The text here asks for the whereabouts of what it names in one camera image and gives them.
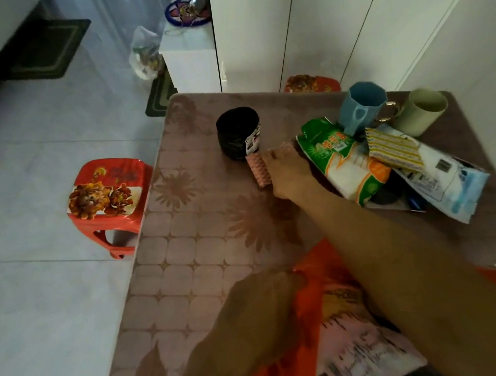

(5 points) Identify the brown patterned table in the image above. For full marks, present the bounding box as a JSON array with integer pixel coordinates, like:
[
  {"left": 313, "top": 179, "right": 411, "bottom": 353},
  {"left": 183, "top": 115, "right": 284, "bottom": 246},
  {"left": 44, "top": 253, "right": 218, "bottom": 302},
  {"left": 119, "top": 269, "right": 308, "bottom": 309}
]
[{"left": 71, "top": 63, "right": 496, "bottom": 376}]

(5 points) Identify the person's right hand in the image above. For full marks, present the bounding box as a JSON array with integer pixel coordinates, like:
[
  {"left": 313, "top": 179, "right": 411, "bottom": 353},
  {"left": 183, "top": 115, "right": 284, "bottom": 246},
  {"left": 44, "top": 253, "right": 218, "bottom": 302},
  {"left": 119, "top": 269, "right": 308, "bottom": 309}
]
[{"left": 259, "top": 142, "right": 320, "bottom": 203}]

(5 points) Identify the person's right forearm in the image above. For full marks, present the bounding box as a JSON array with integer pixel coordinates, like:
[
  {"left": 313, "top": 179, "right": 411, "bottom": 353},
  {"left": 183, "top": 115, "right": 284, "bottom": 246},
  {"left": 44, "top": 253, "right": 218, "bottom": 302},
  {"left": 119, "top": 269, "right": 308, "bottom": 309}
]
[{"left": 293, "top": 161, "right": 496, "bottom": 376}]

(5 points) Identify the white counter cabinet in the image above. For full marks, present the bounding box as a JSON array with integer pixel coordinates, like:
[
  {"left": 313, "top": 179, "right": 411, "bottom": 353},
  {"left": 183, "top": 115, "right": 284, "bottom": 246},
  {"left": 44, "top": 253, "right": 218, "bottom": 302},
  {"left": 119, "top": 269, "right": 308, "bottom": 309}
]
[{"left": 387, "top": 0, "right": 496, "bottom": 241}]

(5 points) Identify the green white snack packet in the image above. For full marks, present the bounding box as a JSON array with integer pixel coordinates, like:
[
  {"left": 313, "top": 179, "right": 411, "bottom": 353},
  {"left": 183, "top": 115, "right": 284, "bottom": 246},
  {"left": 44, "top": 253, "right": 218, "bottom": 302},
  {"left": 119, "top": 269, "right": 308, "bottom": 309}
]
[{"left": 295, "top": 111, "right": 395, "bottom": 212}]

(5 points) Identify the person's left forearm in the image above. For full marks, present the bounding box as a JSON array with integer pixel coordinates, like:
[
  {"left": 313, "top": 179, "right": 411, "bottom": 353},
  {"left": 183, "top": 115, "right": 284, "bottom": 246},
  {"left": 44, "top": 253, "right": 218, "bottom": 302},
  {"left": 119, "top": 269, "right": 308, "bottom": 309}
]
[{"left": 158, "top": 319, "right": 271, "bottom": 376}]

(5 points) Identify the clear plastic bag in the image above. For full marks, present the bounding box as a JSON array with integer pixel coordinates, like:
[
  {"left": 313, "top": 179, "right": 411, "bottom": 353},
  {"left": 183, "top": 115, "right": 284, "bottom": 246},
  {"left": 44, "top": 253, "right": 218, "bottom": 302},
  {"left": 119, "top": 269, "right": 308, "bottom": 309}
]
[{"left": 126, "top": 24, "right": 166, "bottom": 82}]

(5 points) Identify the red plastic bag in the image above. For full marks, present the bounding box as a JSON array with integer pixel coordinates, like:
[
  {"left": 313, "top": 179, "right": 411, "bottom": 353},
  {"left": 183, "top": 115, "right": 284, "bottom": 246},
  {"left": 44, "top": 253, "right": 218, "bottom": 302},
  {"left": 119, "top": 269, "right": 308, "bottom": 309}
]
[{"left": 221, "top": 222, "right": 496, "bottom": 376}]

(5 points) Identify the small green floor mat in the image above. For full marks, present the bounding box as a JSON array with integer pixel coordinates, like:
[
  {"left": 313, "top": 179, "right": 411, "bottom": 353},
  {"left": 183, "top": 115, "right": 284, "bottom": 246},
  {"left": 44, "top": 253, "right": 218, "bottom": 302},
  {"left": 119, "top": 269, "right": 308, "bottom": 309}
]
[{"left": 141, "top": 68, "right": 180, "bottom": 119}]

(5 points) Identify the dark green door mat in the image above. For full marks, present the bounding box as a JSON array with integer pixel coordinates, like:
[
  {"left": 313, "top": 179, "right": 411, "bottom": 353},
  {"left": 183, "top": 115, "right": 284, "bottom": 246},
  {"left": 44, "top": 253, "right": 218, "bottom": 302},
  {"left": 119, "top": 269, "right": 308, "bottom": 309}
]
[{"left": 2, "top": 15, "right": 97, "bottom": 84}]

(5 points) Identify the black cup with label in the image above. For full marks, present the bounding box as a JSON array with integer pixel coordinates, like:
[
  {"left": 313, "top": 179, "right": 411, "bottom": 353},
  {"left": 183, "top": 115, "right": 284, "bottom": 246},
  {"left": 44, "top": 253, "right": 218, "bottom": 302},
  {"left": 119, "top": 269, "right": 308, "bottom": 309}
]
[{"left": 214, "top": 105, "right": 265, "bottom": 163}]

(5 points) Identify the pink checkered cloth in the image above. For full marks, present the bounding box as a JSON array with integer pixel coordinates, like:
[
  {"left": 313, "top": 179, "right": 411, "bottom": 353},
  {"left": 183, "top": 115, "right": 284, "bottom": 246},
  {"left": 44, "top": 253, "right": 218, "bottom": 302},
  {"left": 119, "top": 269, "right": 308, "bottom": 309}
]
[{"left": 245, "top": 142, "right": 299, "bottom": 190}]

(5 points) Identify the tall white cabinet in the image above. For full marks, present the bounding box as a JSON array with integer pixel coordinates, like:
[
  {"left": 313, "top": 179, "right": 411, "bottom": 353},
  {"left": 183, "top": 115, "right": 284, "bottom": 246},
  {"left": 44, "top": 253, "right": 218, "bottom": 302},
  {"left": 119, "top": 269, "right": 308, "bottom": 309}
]
[{"left": 208, "top": 0, "right": 496, "bottom": 109}]

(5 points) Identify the low white cabinet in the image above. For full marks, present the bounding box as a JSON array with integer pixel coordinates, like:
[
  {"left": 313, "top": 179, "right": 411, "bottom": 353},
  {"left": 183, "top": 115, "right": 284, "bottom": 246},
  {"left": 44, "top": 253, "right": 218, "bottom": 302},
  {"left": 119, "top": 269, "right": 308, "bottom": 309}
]
[{"left": 154, "top": 0, "right": 222, "bottom": 99}]

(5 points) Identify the blue plastic cup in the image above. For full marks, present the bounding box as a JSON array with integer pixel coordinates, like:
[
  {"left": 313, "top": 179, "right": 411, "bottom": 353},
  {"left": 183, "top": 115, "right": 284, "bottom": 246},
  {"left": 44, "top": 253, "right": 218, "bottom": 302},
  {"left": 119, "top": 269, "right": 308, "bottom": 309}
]
[{"left": 335, "top": 79, "right": 391, "bottom": 138}]

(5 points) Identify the pale green cup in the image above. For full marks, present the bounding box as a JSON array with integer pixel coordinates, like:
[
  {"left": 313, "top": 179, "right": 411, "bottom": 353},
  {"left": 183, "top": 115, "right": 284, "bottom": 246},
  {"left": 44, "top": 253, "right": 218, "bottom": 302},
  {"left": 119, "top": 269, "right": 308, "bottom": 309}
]
[{"left": 389, "top": 85, "right": 452, "bottom": 139}]

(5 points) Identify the red plastic stool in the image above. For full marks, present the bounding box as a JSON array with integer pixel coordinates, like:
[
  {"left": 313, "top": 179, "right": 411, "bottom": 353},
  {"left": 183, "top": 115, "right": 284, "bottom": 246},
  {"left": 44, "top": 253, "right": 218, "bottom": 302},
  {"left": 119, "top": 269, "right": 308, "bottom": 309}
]
[
  {"left": 282, "top": 70, "right": 342, "bottom": 98},
  {"left": 62, "top": 154, "right": 162, "bottom": 264}
]

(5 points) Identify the yellow striped cloth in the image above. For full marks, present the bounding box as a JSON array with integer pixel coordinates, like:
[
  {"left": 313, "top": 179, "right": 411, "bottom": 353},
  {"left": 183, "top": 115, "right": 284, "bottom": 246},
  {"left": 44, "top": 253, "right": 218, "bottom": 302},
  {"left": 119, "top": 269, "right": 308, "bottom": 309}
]
[{"left": 364, "top": 122, "right": 425, "bottom": 177}]

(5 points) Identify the person's left hand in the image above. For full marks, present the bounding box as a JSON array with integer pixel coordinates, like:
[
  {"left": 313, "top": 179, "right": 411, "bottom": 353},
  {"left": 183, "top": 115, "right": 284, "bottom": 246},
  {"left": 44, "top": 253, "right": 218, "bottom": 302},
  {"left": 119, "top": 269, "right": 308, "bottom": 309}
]
[{"left": 211, "top": 269, "right": 316, "bottom": 368}]

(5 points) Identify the white blue soft pouch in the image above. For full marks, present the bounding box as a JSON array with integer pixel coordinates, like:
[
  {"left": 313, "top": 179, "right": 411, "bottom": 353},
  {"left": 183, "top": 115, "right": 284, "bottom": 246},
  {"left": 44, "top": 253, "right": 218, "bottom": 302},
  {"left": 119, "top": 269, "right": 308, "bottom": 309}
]
[{"left": 375, "top": 115, "right": 495, "bottom": 232}]

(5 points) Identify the black small packet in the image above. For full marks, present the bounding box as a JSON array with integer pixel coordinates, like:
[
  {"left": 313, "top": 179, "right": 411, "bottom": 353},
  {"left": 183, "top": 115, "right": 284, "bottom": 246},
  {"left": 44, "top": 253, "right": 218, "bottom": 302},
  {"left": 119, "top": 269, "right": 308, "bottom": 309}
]
[{"left": 362, "top": 170, "right": 428, "bottom": 219}]

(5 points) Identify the blue rimmed plate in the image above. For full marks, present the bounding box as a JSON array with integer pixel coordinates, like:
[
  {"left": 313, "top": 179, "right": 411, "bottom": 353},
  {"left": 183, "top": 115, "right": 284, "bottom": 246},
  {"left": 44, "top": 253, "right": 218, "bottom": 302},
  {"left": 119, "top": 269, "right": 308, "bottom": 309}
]
[{"left": 163, "top": 0, "right": 212, "bottom": 30}]

